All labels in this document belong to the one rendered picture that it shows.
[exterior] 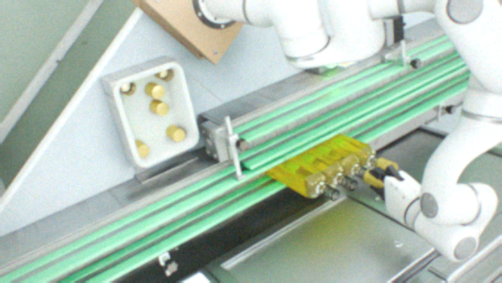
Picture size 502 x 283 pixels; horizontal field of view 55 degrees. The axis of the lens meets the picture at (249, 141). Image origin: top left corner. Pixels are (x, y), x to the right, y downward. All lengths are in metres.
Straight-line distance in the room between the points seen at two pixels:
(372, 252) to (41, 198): 0.78
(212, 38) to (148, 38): 0.15
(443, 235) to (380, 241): 0.25
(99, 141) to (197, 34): 0.35
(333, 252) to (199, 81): 0.55
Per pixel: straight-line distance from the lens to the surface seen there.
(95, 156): 1.23
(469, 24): 0.83
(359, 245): 1.19
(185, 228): 1.19
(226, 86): 1.33
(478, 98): 0.91
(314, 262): 1.16
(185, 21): 1.14
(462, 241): 0.98
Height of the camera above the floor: 1.86
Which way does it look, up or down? 51 degrees down
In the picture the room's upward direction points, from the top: 117 degrees clockwise
